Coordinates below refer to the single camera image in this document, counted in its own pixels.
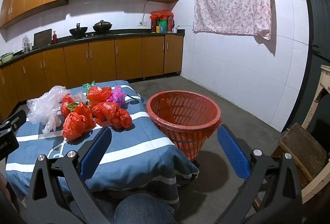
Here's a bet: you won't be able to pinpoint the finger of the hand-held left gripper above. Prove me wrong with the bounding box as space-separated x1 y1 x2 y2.
0 110 27 134

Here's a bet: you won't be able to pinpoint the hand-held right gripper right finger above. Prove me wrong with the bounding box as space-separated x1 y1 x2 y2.
214 125 302 224

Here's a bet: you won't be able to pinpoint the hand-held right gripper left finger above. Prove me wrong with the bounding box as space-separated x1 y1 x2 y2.
27 126 112 224

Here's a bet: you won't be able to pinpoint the large clear plastic bag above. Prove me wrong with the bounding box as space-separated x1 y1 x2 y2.
26 85 71 124

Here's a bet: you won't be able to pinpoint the red plastic bag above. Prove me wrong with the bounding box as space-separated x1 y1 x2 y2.
86 85 112 104
91 101 133 130
62 105 96 141
60 94 78 117

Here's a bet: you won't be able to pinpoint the small clear plastic bag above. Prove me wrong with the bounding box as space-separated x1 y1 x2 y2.
42 113 64 134

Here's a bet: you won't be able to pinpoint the red plastic basket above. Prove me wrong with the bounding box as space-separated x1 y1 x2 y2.
146 90 223 161

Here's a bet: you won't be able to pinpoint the purple plastic bag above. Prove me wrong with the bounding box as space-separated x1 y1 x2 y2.
106 85 127 106

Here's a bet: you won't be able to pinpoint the green foil bag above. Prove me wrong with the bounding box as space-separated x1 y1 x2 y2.
82 80 96 92

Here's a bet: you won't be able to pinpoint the blue striped tablecloth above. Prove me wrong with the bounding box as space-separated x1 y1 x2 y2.
5 80 200 210

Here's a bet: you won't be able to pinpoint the green basin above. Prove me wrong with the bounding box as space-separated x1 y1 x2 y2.
0 52 14 64

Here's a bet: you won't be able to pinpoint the wooden chair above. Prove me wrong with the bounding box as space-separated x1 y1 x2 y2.
254 64 330 213

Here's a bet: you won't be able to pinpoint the person's leg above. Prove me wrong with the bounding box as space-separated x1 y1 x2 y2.
113 193 178 224

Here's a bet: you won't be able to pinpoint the glass jar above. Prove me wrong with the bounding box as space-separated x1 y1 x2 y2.
22 35 33 53

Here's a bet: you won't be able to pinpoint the dark cutting board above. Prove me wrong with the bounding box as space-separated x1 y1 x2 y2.
33 29 53 49

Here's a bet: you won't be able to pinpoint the wooden base cabinets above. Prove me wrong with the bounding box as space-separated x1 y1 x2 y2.
0 34 184 111

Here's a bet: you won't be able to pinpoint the black wok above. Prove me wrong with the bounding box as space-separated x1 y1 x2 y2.
69 23 88 38

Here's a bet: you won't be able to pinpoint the black countertop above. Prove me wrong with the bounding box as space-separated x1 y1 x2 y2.
0 29 185 67

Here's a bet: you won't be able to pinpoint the black pot with lid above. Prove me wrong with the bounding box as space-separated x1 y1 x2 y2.
93 20 113 34

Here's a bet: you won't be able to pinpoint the red bag with bottles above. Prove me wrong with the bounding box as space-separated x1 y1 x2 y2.
150 10 174 33

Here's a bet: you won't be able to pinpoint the dark metal door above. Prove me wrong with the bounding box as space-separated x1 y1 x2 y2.
294 0 330 137

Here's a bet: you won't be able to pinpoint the white cable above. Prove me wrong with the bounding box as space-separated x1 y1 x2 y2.
143 0 155 24

